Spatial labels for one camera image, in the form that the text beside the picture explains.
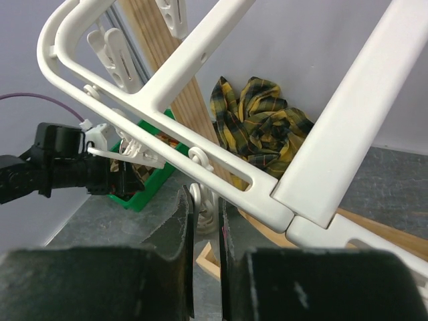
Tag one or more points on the green plastic bin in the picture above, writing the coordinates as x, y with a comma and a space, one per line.
154, 179

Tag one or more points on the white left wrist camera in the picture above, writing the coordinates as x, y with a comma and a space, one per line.
96, 138

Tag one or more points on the white hanger clip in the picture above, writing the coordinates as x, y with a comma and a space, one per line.
206, 204
112, 50
175, 16
131, 151

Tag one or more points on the yellow plaid cloth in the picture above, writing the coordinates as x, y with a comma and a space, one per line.
258, 125

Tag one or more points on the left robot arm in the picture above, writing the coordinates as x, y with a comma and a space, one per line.
59, 159

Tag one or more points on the beige brown argyle sock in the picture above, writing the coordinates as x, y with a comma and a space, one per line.
143, 172

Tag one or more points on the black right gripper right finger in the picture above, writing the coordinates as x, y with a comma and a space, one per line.
261, 281

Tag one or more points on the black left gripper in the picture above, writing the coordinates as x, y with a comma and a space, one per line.
102, 180

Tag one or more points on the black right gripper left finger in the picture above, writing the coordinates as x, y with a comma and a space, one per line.
149, 281

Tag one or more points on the white plastic sock hanger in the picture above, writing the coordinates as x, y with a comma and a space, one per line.
303, 203

